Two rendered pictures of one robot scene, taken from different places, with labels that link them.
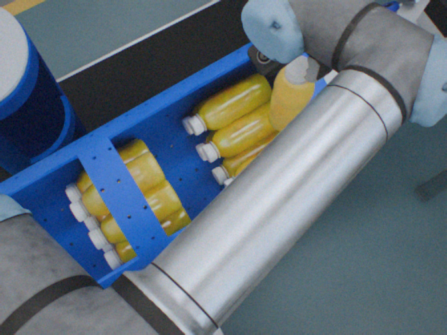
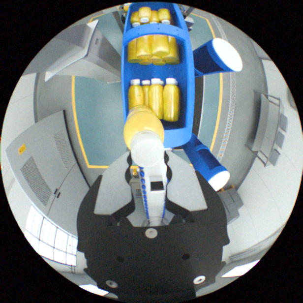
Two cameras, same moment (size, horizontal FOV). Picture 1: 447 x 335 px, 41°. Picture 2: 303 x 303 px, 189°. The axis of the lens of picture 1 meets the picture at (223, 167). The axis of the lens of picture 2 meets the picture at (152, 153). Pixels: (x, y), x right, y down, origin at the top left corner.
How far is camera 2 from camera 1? 0.82 m
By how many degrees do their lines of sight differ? 24
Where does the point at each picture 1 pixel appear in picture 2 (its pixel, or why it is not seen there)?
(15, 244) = not seen: outside the picture
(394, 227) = not seen: hidden behind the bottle
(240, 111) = (165, 101)
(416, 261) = (116, 133)
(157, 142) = (173, 70)
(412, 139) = not seen: hidden behind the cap
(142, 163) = (164, 45)
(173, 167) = (161, 71)
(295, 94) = (128, 129)
